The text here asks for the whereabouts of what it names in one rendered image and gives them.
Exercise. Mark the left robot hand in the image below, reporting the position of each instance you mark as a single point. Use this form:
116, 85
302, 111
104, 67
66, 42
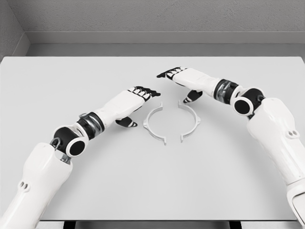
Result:
124, 102

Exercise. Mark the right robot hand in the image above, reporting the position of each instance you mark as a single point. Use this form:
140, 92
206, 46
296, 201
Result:
190, 80

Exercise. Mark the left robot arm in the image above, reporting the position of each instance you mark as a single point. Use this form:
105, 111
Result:
47, 167

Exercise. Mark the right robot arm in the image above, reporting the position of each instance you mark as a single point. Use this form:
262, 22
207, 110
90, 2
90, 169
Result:
267, 124

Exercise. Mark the white pipe clamp half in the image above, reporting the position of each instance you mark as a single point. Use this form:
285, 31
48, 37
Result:
190, 119
152, 124

